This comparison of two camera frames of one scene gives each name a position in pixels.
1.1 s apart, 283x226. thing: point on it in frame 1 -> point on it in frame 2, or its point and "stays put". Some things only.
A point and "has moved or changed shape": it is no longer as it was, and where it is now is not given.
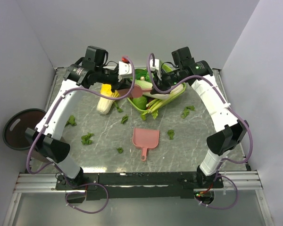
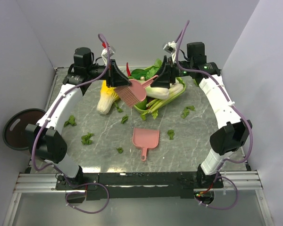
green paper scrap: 170,132 stays put
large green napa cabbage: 143,84 -> 161,93
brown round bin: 14,134 stays put
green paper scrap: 70,121 stays put
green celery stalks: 156,104 stays put
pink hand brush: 137,91 has moved or changed shape
